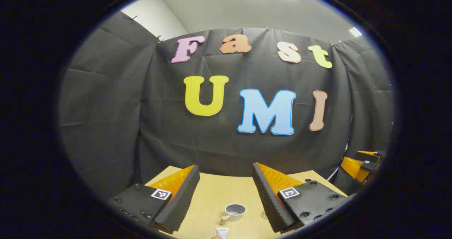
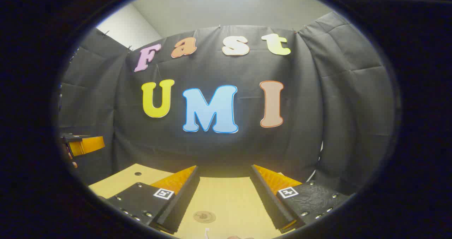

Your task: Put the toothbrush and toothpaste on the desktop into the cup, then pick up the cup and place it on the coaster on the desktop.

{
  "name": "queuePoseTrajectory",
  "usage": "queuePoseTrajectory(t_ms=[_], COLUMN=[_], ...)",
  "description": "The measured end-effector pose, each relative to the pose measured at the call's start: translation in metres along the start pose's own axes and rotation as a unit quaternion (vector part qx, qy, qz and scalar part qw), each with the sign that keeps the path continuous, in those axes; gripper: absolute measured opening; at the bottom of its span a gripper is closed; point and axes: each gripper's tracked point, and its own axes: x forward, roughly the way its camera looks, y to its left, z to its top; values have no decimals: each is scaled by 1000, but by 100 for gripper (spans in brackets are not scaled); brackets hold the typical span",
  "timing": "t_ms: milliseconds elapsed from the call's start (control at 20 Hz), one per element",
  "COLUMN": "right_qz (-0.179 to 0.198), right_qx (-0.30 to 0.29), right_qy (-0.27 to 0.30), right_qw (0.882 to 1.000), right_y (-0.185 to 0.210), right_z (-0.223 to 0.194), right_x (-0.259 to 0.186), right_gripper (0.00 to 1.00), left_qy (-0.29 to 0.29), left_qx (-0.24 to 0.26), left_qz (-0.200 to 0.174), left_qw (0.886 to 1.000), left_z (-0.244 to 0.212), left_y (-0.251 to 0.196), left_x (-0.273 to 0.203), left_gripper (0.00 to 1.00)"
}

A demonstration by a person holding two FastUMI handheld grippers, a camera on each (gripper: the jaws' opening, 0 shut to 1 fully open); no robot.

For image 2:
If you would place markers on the round cork coaster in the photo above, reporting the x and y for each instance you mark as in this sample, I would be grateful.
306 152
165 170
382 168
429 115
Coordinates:
204 216

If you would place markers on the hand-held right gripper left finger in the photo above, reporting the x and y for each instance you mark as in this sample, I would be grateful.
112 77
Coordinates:
180 200

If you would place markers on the wooden desktop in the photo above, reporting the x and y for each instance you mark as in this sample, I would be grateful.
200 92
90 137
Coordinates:
226 200

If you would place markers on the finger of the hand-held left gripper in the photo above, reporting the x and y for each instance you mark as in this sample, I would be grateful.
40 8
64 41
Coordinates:
88 145

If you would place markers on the black backdrop cloth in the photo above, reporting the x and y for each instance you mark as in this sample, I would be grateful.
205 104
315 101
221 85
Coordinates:
219 69

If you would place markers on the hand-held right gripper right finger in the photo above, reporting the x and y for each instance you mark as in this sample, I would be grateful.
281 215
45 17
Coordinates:
272 203

